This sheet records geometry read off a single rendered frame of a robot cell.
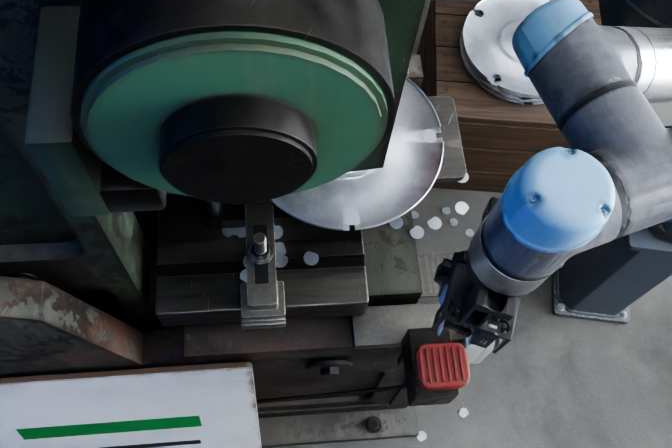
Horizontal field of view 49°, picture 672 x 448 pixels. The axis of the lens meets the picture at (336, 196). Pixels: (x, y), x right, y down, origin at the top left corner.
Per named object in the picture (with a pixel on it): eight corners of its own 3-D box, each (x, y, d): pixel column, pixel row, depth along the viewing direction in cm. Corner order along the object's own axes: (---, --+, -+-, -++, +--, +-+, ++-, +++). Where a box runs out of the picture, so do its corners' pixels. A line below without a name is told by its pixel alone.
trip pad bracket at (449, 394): (426, 355, 120) (451, 322, 102) (435, 416, 116) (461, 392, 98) (390, 358, 120) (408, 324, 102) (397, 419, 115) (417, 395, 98)
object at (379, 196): (455, 226, 102) (456, 223, 101) (246, 235, 99) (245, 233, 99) (428, 55, 114) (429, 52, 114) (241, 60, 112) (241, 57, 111)
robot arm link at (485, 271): (489, 192, 67) (575, 221, 66) (475, 214, 71) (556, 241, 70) (471, 265, 63) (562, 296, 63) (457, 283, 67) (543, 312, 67)
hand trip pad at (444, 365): (453, 353, 104) (465, 339, 97) (460, 397, 101) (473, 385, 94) (405, 356, 103) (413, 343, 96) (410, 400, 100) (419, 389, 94)
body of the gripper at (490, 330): (426, 332, 77) (455, 295, 66) (445, 260, 81) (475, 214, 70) (496, 356, 77) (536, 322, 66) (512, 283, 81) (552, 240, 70)
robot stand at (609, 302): (622, 254, 187) (715, 172, 147) (627, 324, 179) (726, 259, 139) (550, 244, 187) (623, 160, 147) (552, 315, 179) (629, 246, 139)
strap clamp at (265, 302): (280, 216, 109) (279, 186, 100) (285, 327, 102) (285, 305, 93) (239, 218, 108) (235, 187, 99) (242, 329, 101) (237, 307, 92)
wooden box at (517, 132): (551, 77, 210) (597, -6, 178) (563, 197, 193) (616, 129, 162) (412, 67, 208) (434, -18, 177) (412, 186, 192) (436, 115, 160)
